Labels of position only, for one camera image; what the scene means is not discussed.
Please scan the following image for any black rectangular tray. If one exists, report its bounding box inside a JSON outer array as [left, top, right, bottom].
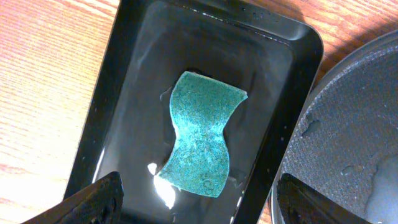
[[65, 0, 323, 223]]

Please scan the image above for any round black serving tray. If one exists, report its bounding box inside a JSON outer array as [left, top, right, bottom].
[[277, 31, 397, 223]]

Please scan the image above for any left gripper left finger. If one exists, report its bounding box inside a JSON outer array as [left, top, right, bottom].
[[23, 171, 124, 224]]

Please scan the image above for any green and yellow sponge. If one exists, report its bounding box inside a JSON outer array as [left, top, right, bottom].
[[157, 72, 248, 198]]

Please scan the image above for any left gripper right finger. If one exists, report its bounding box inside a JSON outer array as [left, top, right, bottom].
[[276, 173, 370, 224]]

